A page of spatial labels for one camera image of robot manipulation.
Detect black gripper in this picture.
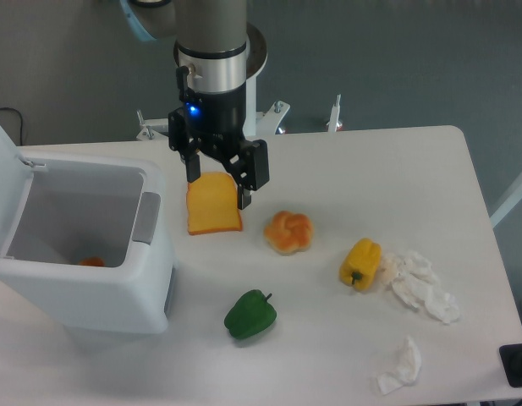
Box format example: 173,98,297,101
168,86,270,210

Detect white trash can lid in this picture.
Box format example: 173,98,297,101
0,125,33,255

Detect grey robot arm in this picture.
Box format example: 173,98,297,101
121,1,270,209

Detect white trash can body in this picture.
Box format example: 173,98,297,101
0,152,176,333

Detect orange toast slice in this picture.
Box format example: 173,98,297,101
186,172,243,235

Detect knotted bread roll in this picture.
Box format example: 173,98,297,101
263,211,315,255

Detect orange item inside bin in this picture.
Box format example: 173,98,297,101
78,256,105,267

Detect green bell pepper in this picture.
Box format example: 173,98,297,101
223,289,277,340

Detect yellow bell pepper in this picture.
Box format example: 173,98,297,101
338,238,382,291

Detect large crumpled white tissue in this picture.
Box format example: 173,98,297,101
377,250,461,325

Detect small crumpled white tissue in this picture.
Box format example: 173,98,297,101
376,336,422,396

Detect black device at edge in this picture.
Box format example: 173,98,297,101
499,343,522,387

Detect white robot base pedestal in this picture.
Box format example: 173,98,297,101
136,23,290,141

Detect white stand foot post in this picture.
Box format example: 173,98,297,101
327,94,343,133

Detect white frame leg right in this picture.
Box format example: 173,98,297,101
490,172,522,228

